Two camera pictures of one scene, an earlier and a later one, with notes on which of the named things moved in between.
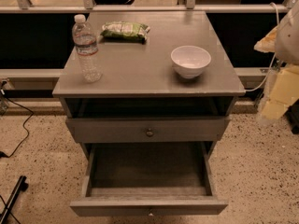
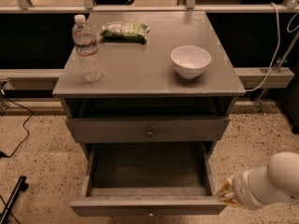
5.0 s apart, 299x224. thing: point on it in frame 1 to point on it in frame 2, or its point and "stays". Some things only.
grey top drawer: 148,129 stays
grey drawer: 156,178 stays
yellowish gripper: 289,36 to 239,188
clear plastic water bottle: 85,39 stays
